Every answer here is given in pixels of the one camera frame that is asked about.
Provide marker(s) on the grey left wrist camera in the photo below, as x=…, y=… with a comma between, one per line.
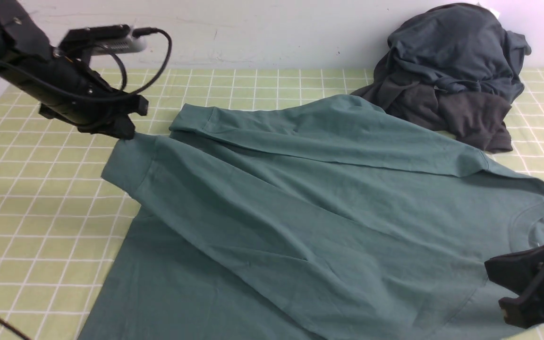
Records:
x=116, y=38

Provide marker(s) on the dark blue-grey crumpled garment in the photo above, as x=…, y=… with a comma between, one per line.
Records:
x=460, y=47

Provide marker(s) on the white garment tag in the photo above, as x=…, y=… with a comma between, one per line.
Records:
x=495, y=13

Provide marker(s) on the green long-sleeve top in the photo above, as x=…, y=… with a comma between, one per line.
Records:
x=328, y=221

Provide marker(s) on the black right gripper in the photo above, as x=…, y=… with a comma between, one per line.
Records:
x=517, y=272

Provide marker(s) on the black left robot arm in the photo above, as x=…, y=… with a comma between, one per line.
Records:
x=20, y=34

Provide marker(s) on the green checkered tablecloth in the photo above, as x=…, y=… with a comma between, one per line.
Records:
x=62, y=225

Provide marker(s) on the dark brown crumpled garment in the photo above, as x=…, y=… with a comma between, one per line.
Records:
x=473, y=118

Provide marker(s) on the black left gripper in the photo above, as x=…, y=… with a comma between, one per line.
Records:
x=69, y=89

